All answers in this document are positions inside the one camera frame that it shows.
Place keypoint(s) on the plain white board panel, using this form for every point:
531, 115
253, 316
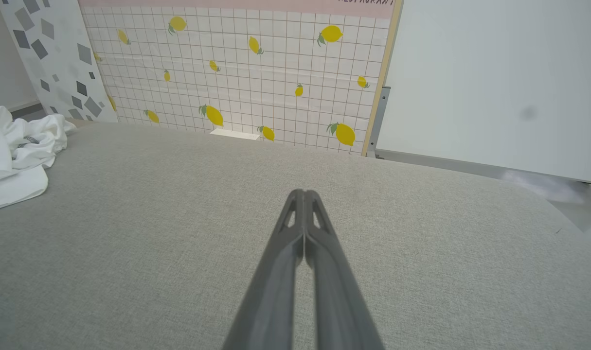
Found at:
494, 73

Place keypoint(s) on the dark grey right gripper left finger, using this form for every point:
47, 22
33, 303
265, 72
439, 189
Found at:
271, 291

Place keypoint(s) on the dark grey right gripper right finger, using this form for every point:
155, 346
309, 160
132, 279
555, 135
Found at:
341, 301

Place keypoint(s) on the lemon print grid panel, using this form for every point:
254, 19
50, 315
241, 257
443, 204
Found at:
256, 78

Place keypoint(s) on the grey metal panel bracket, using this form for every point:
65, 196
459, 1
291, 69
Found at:
379, 112

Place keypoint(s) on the white long-sleeve shirt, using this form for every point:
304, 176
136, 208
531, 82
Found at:
13, 160

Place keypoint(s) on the grey terrazzo print panel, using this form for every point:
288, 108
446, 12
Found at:
57, 53

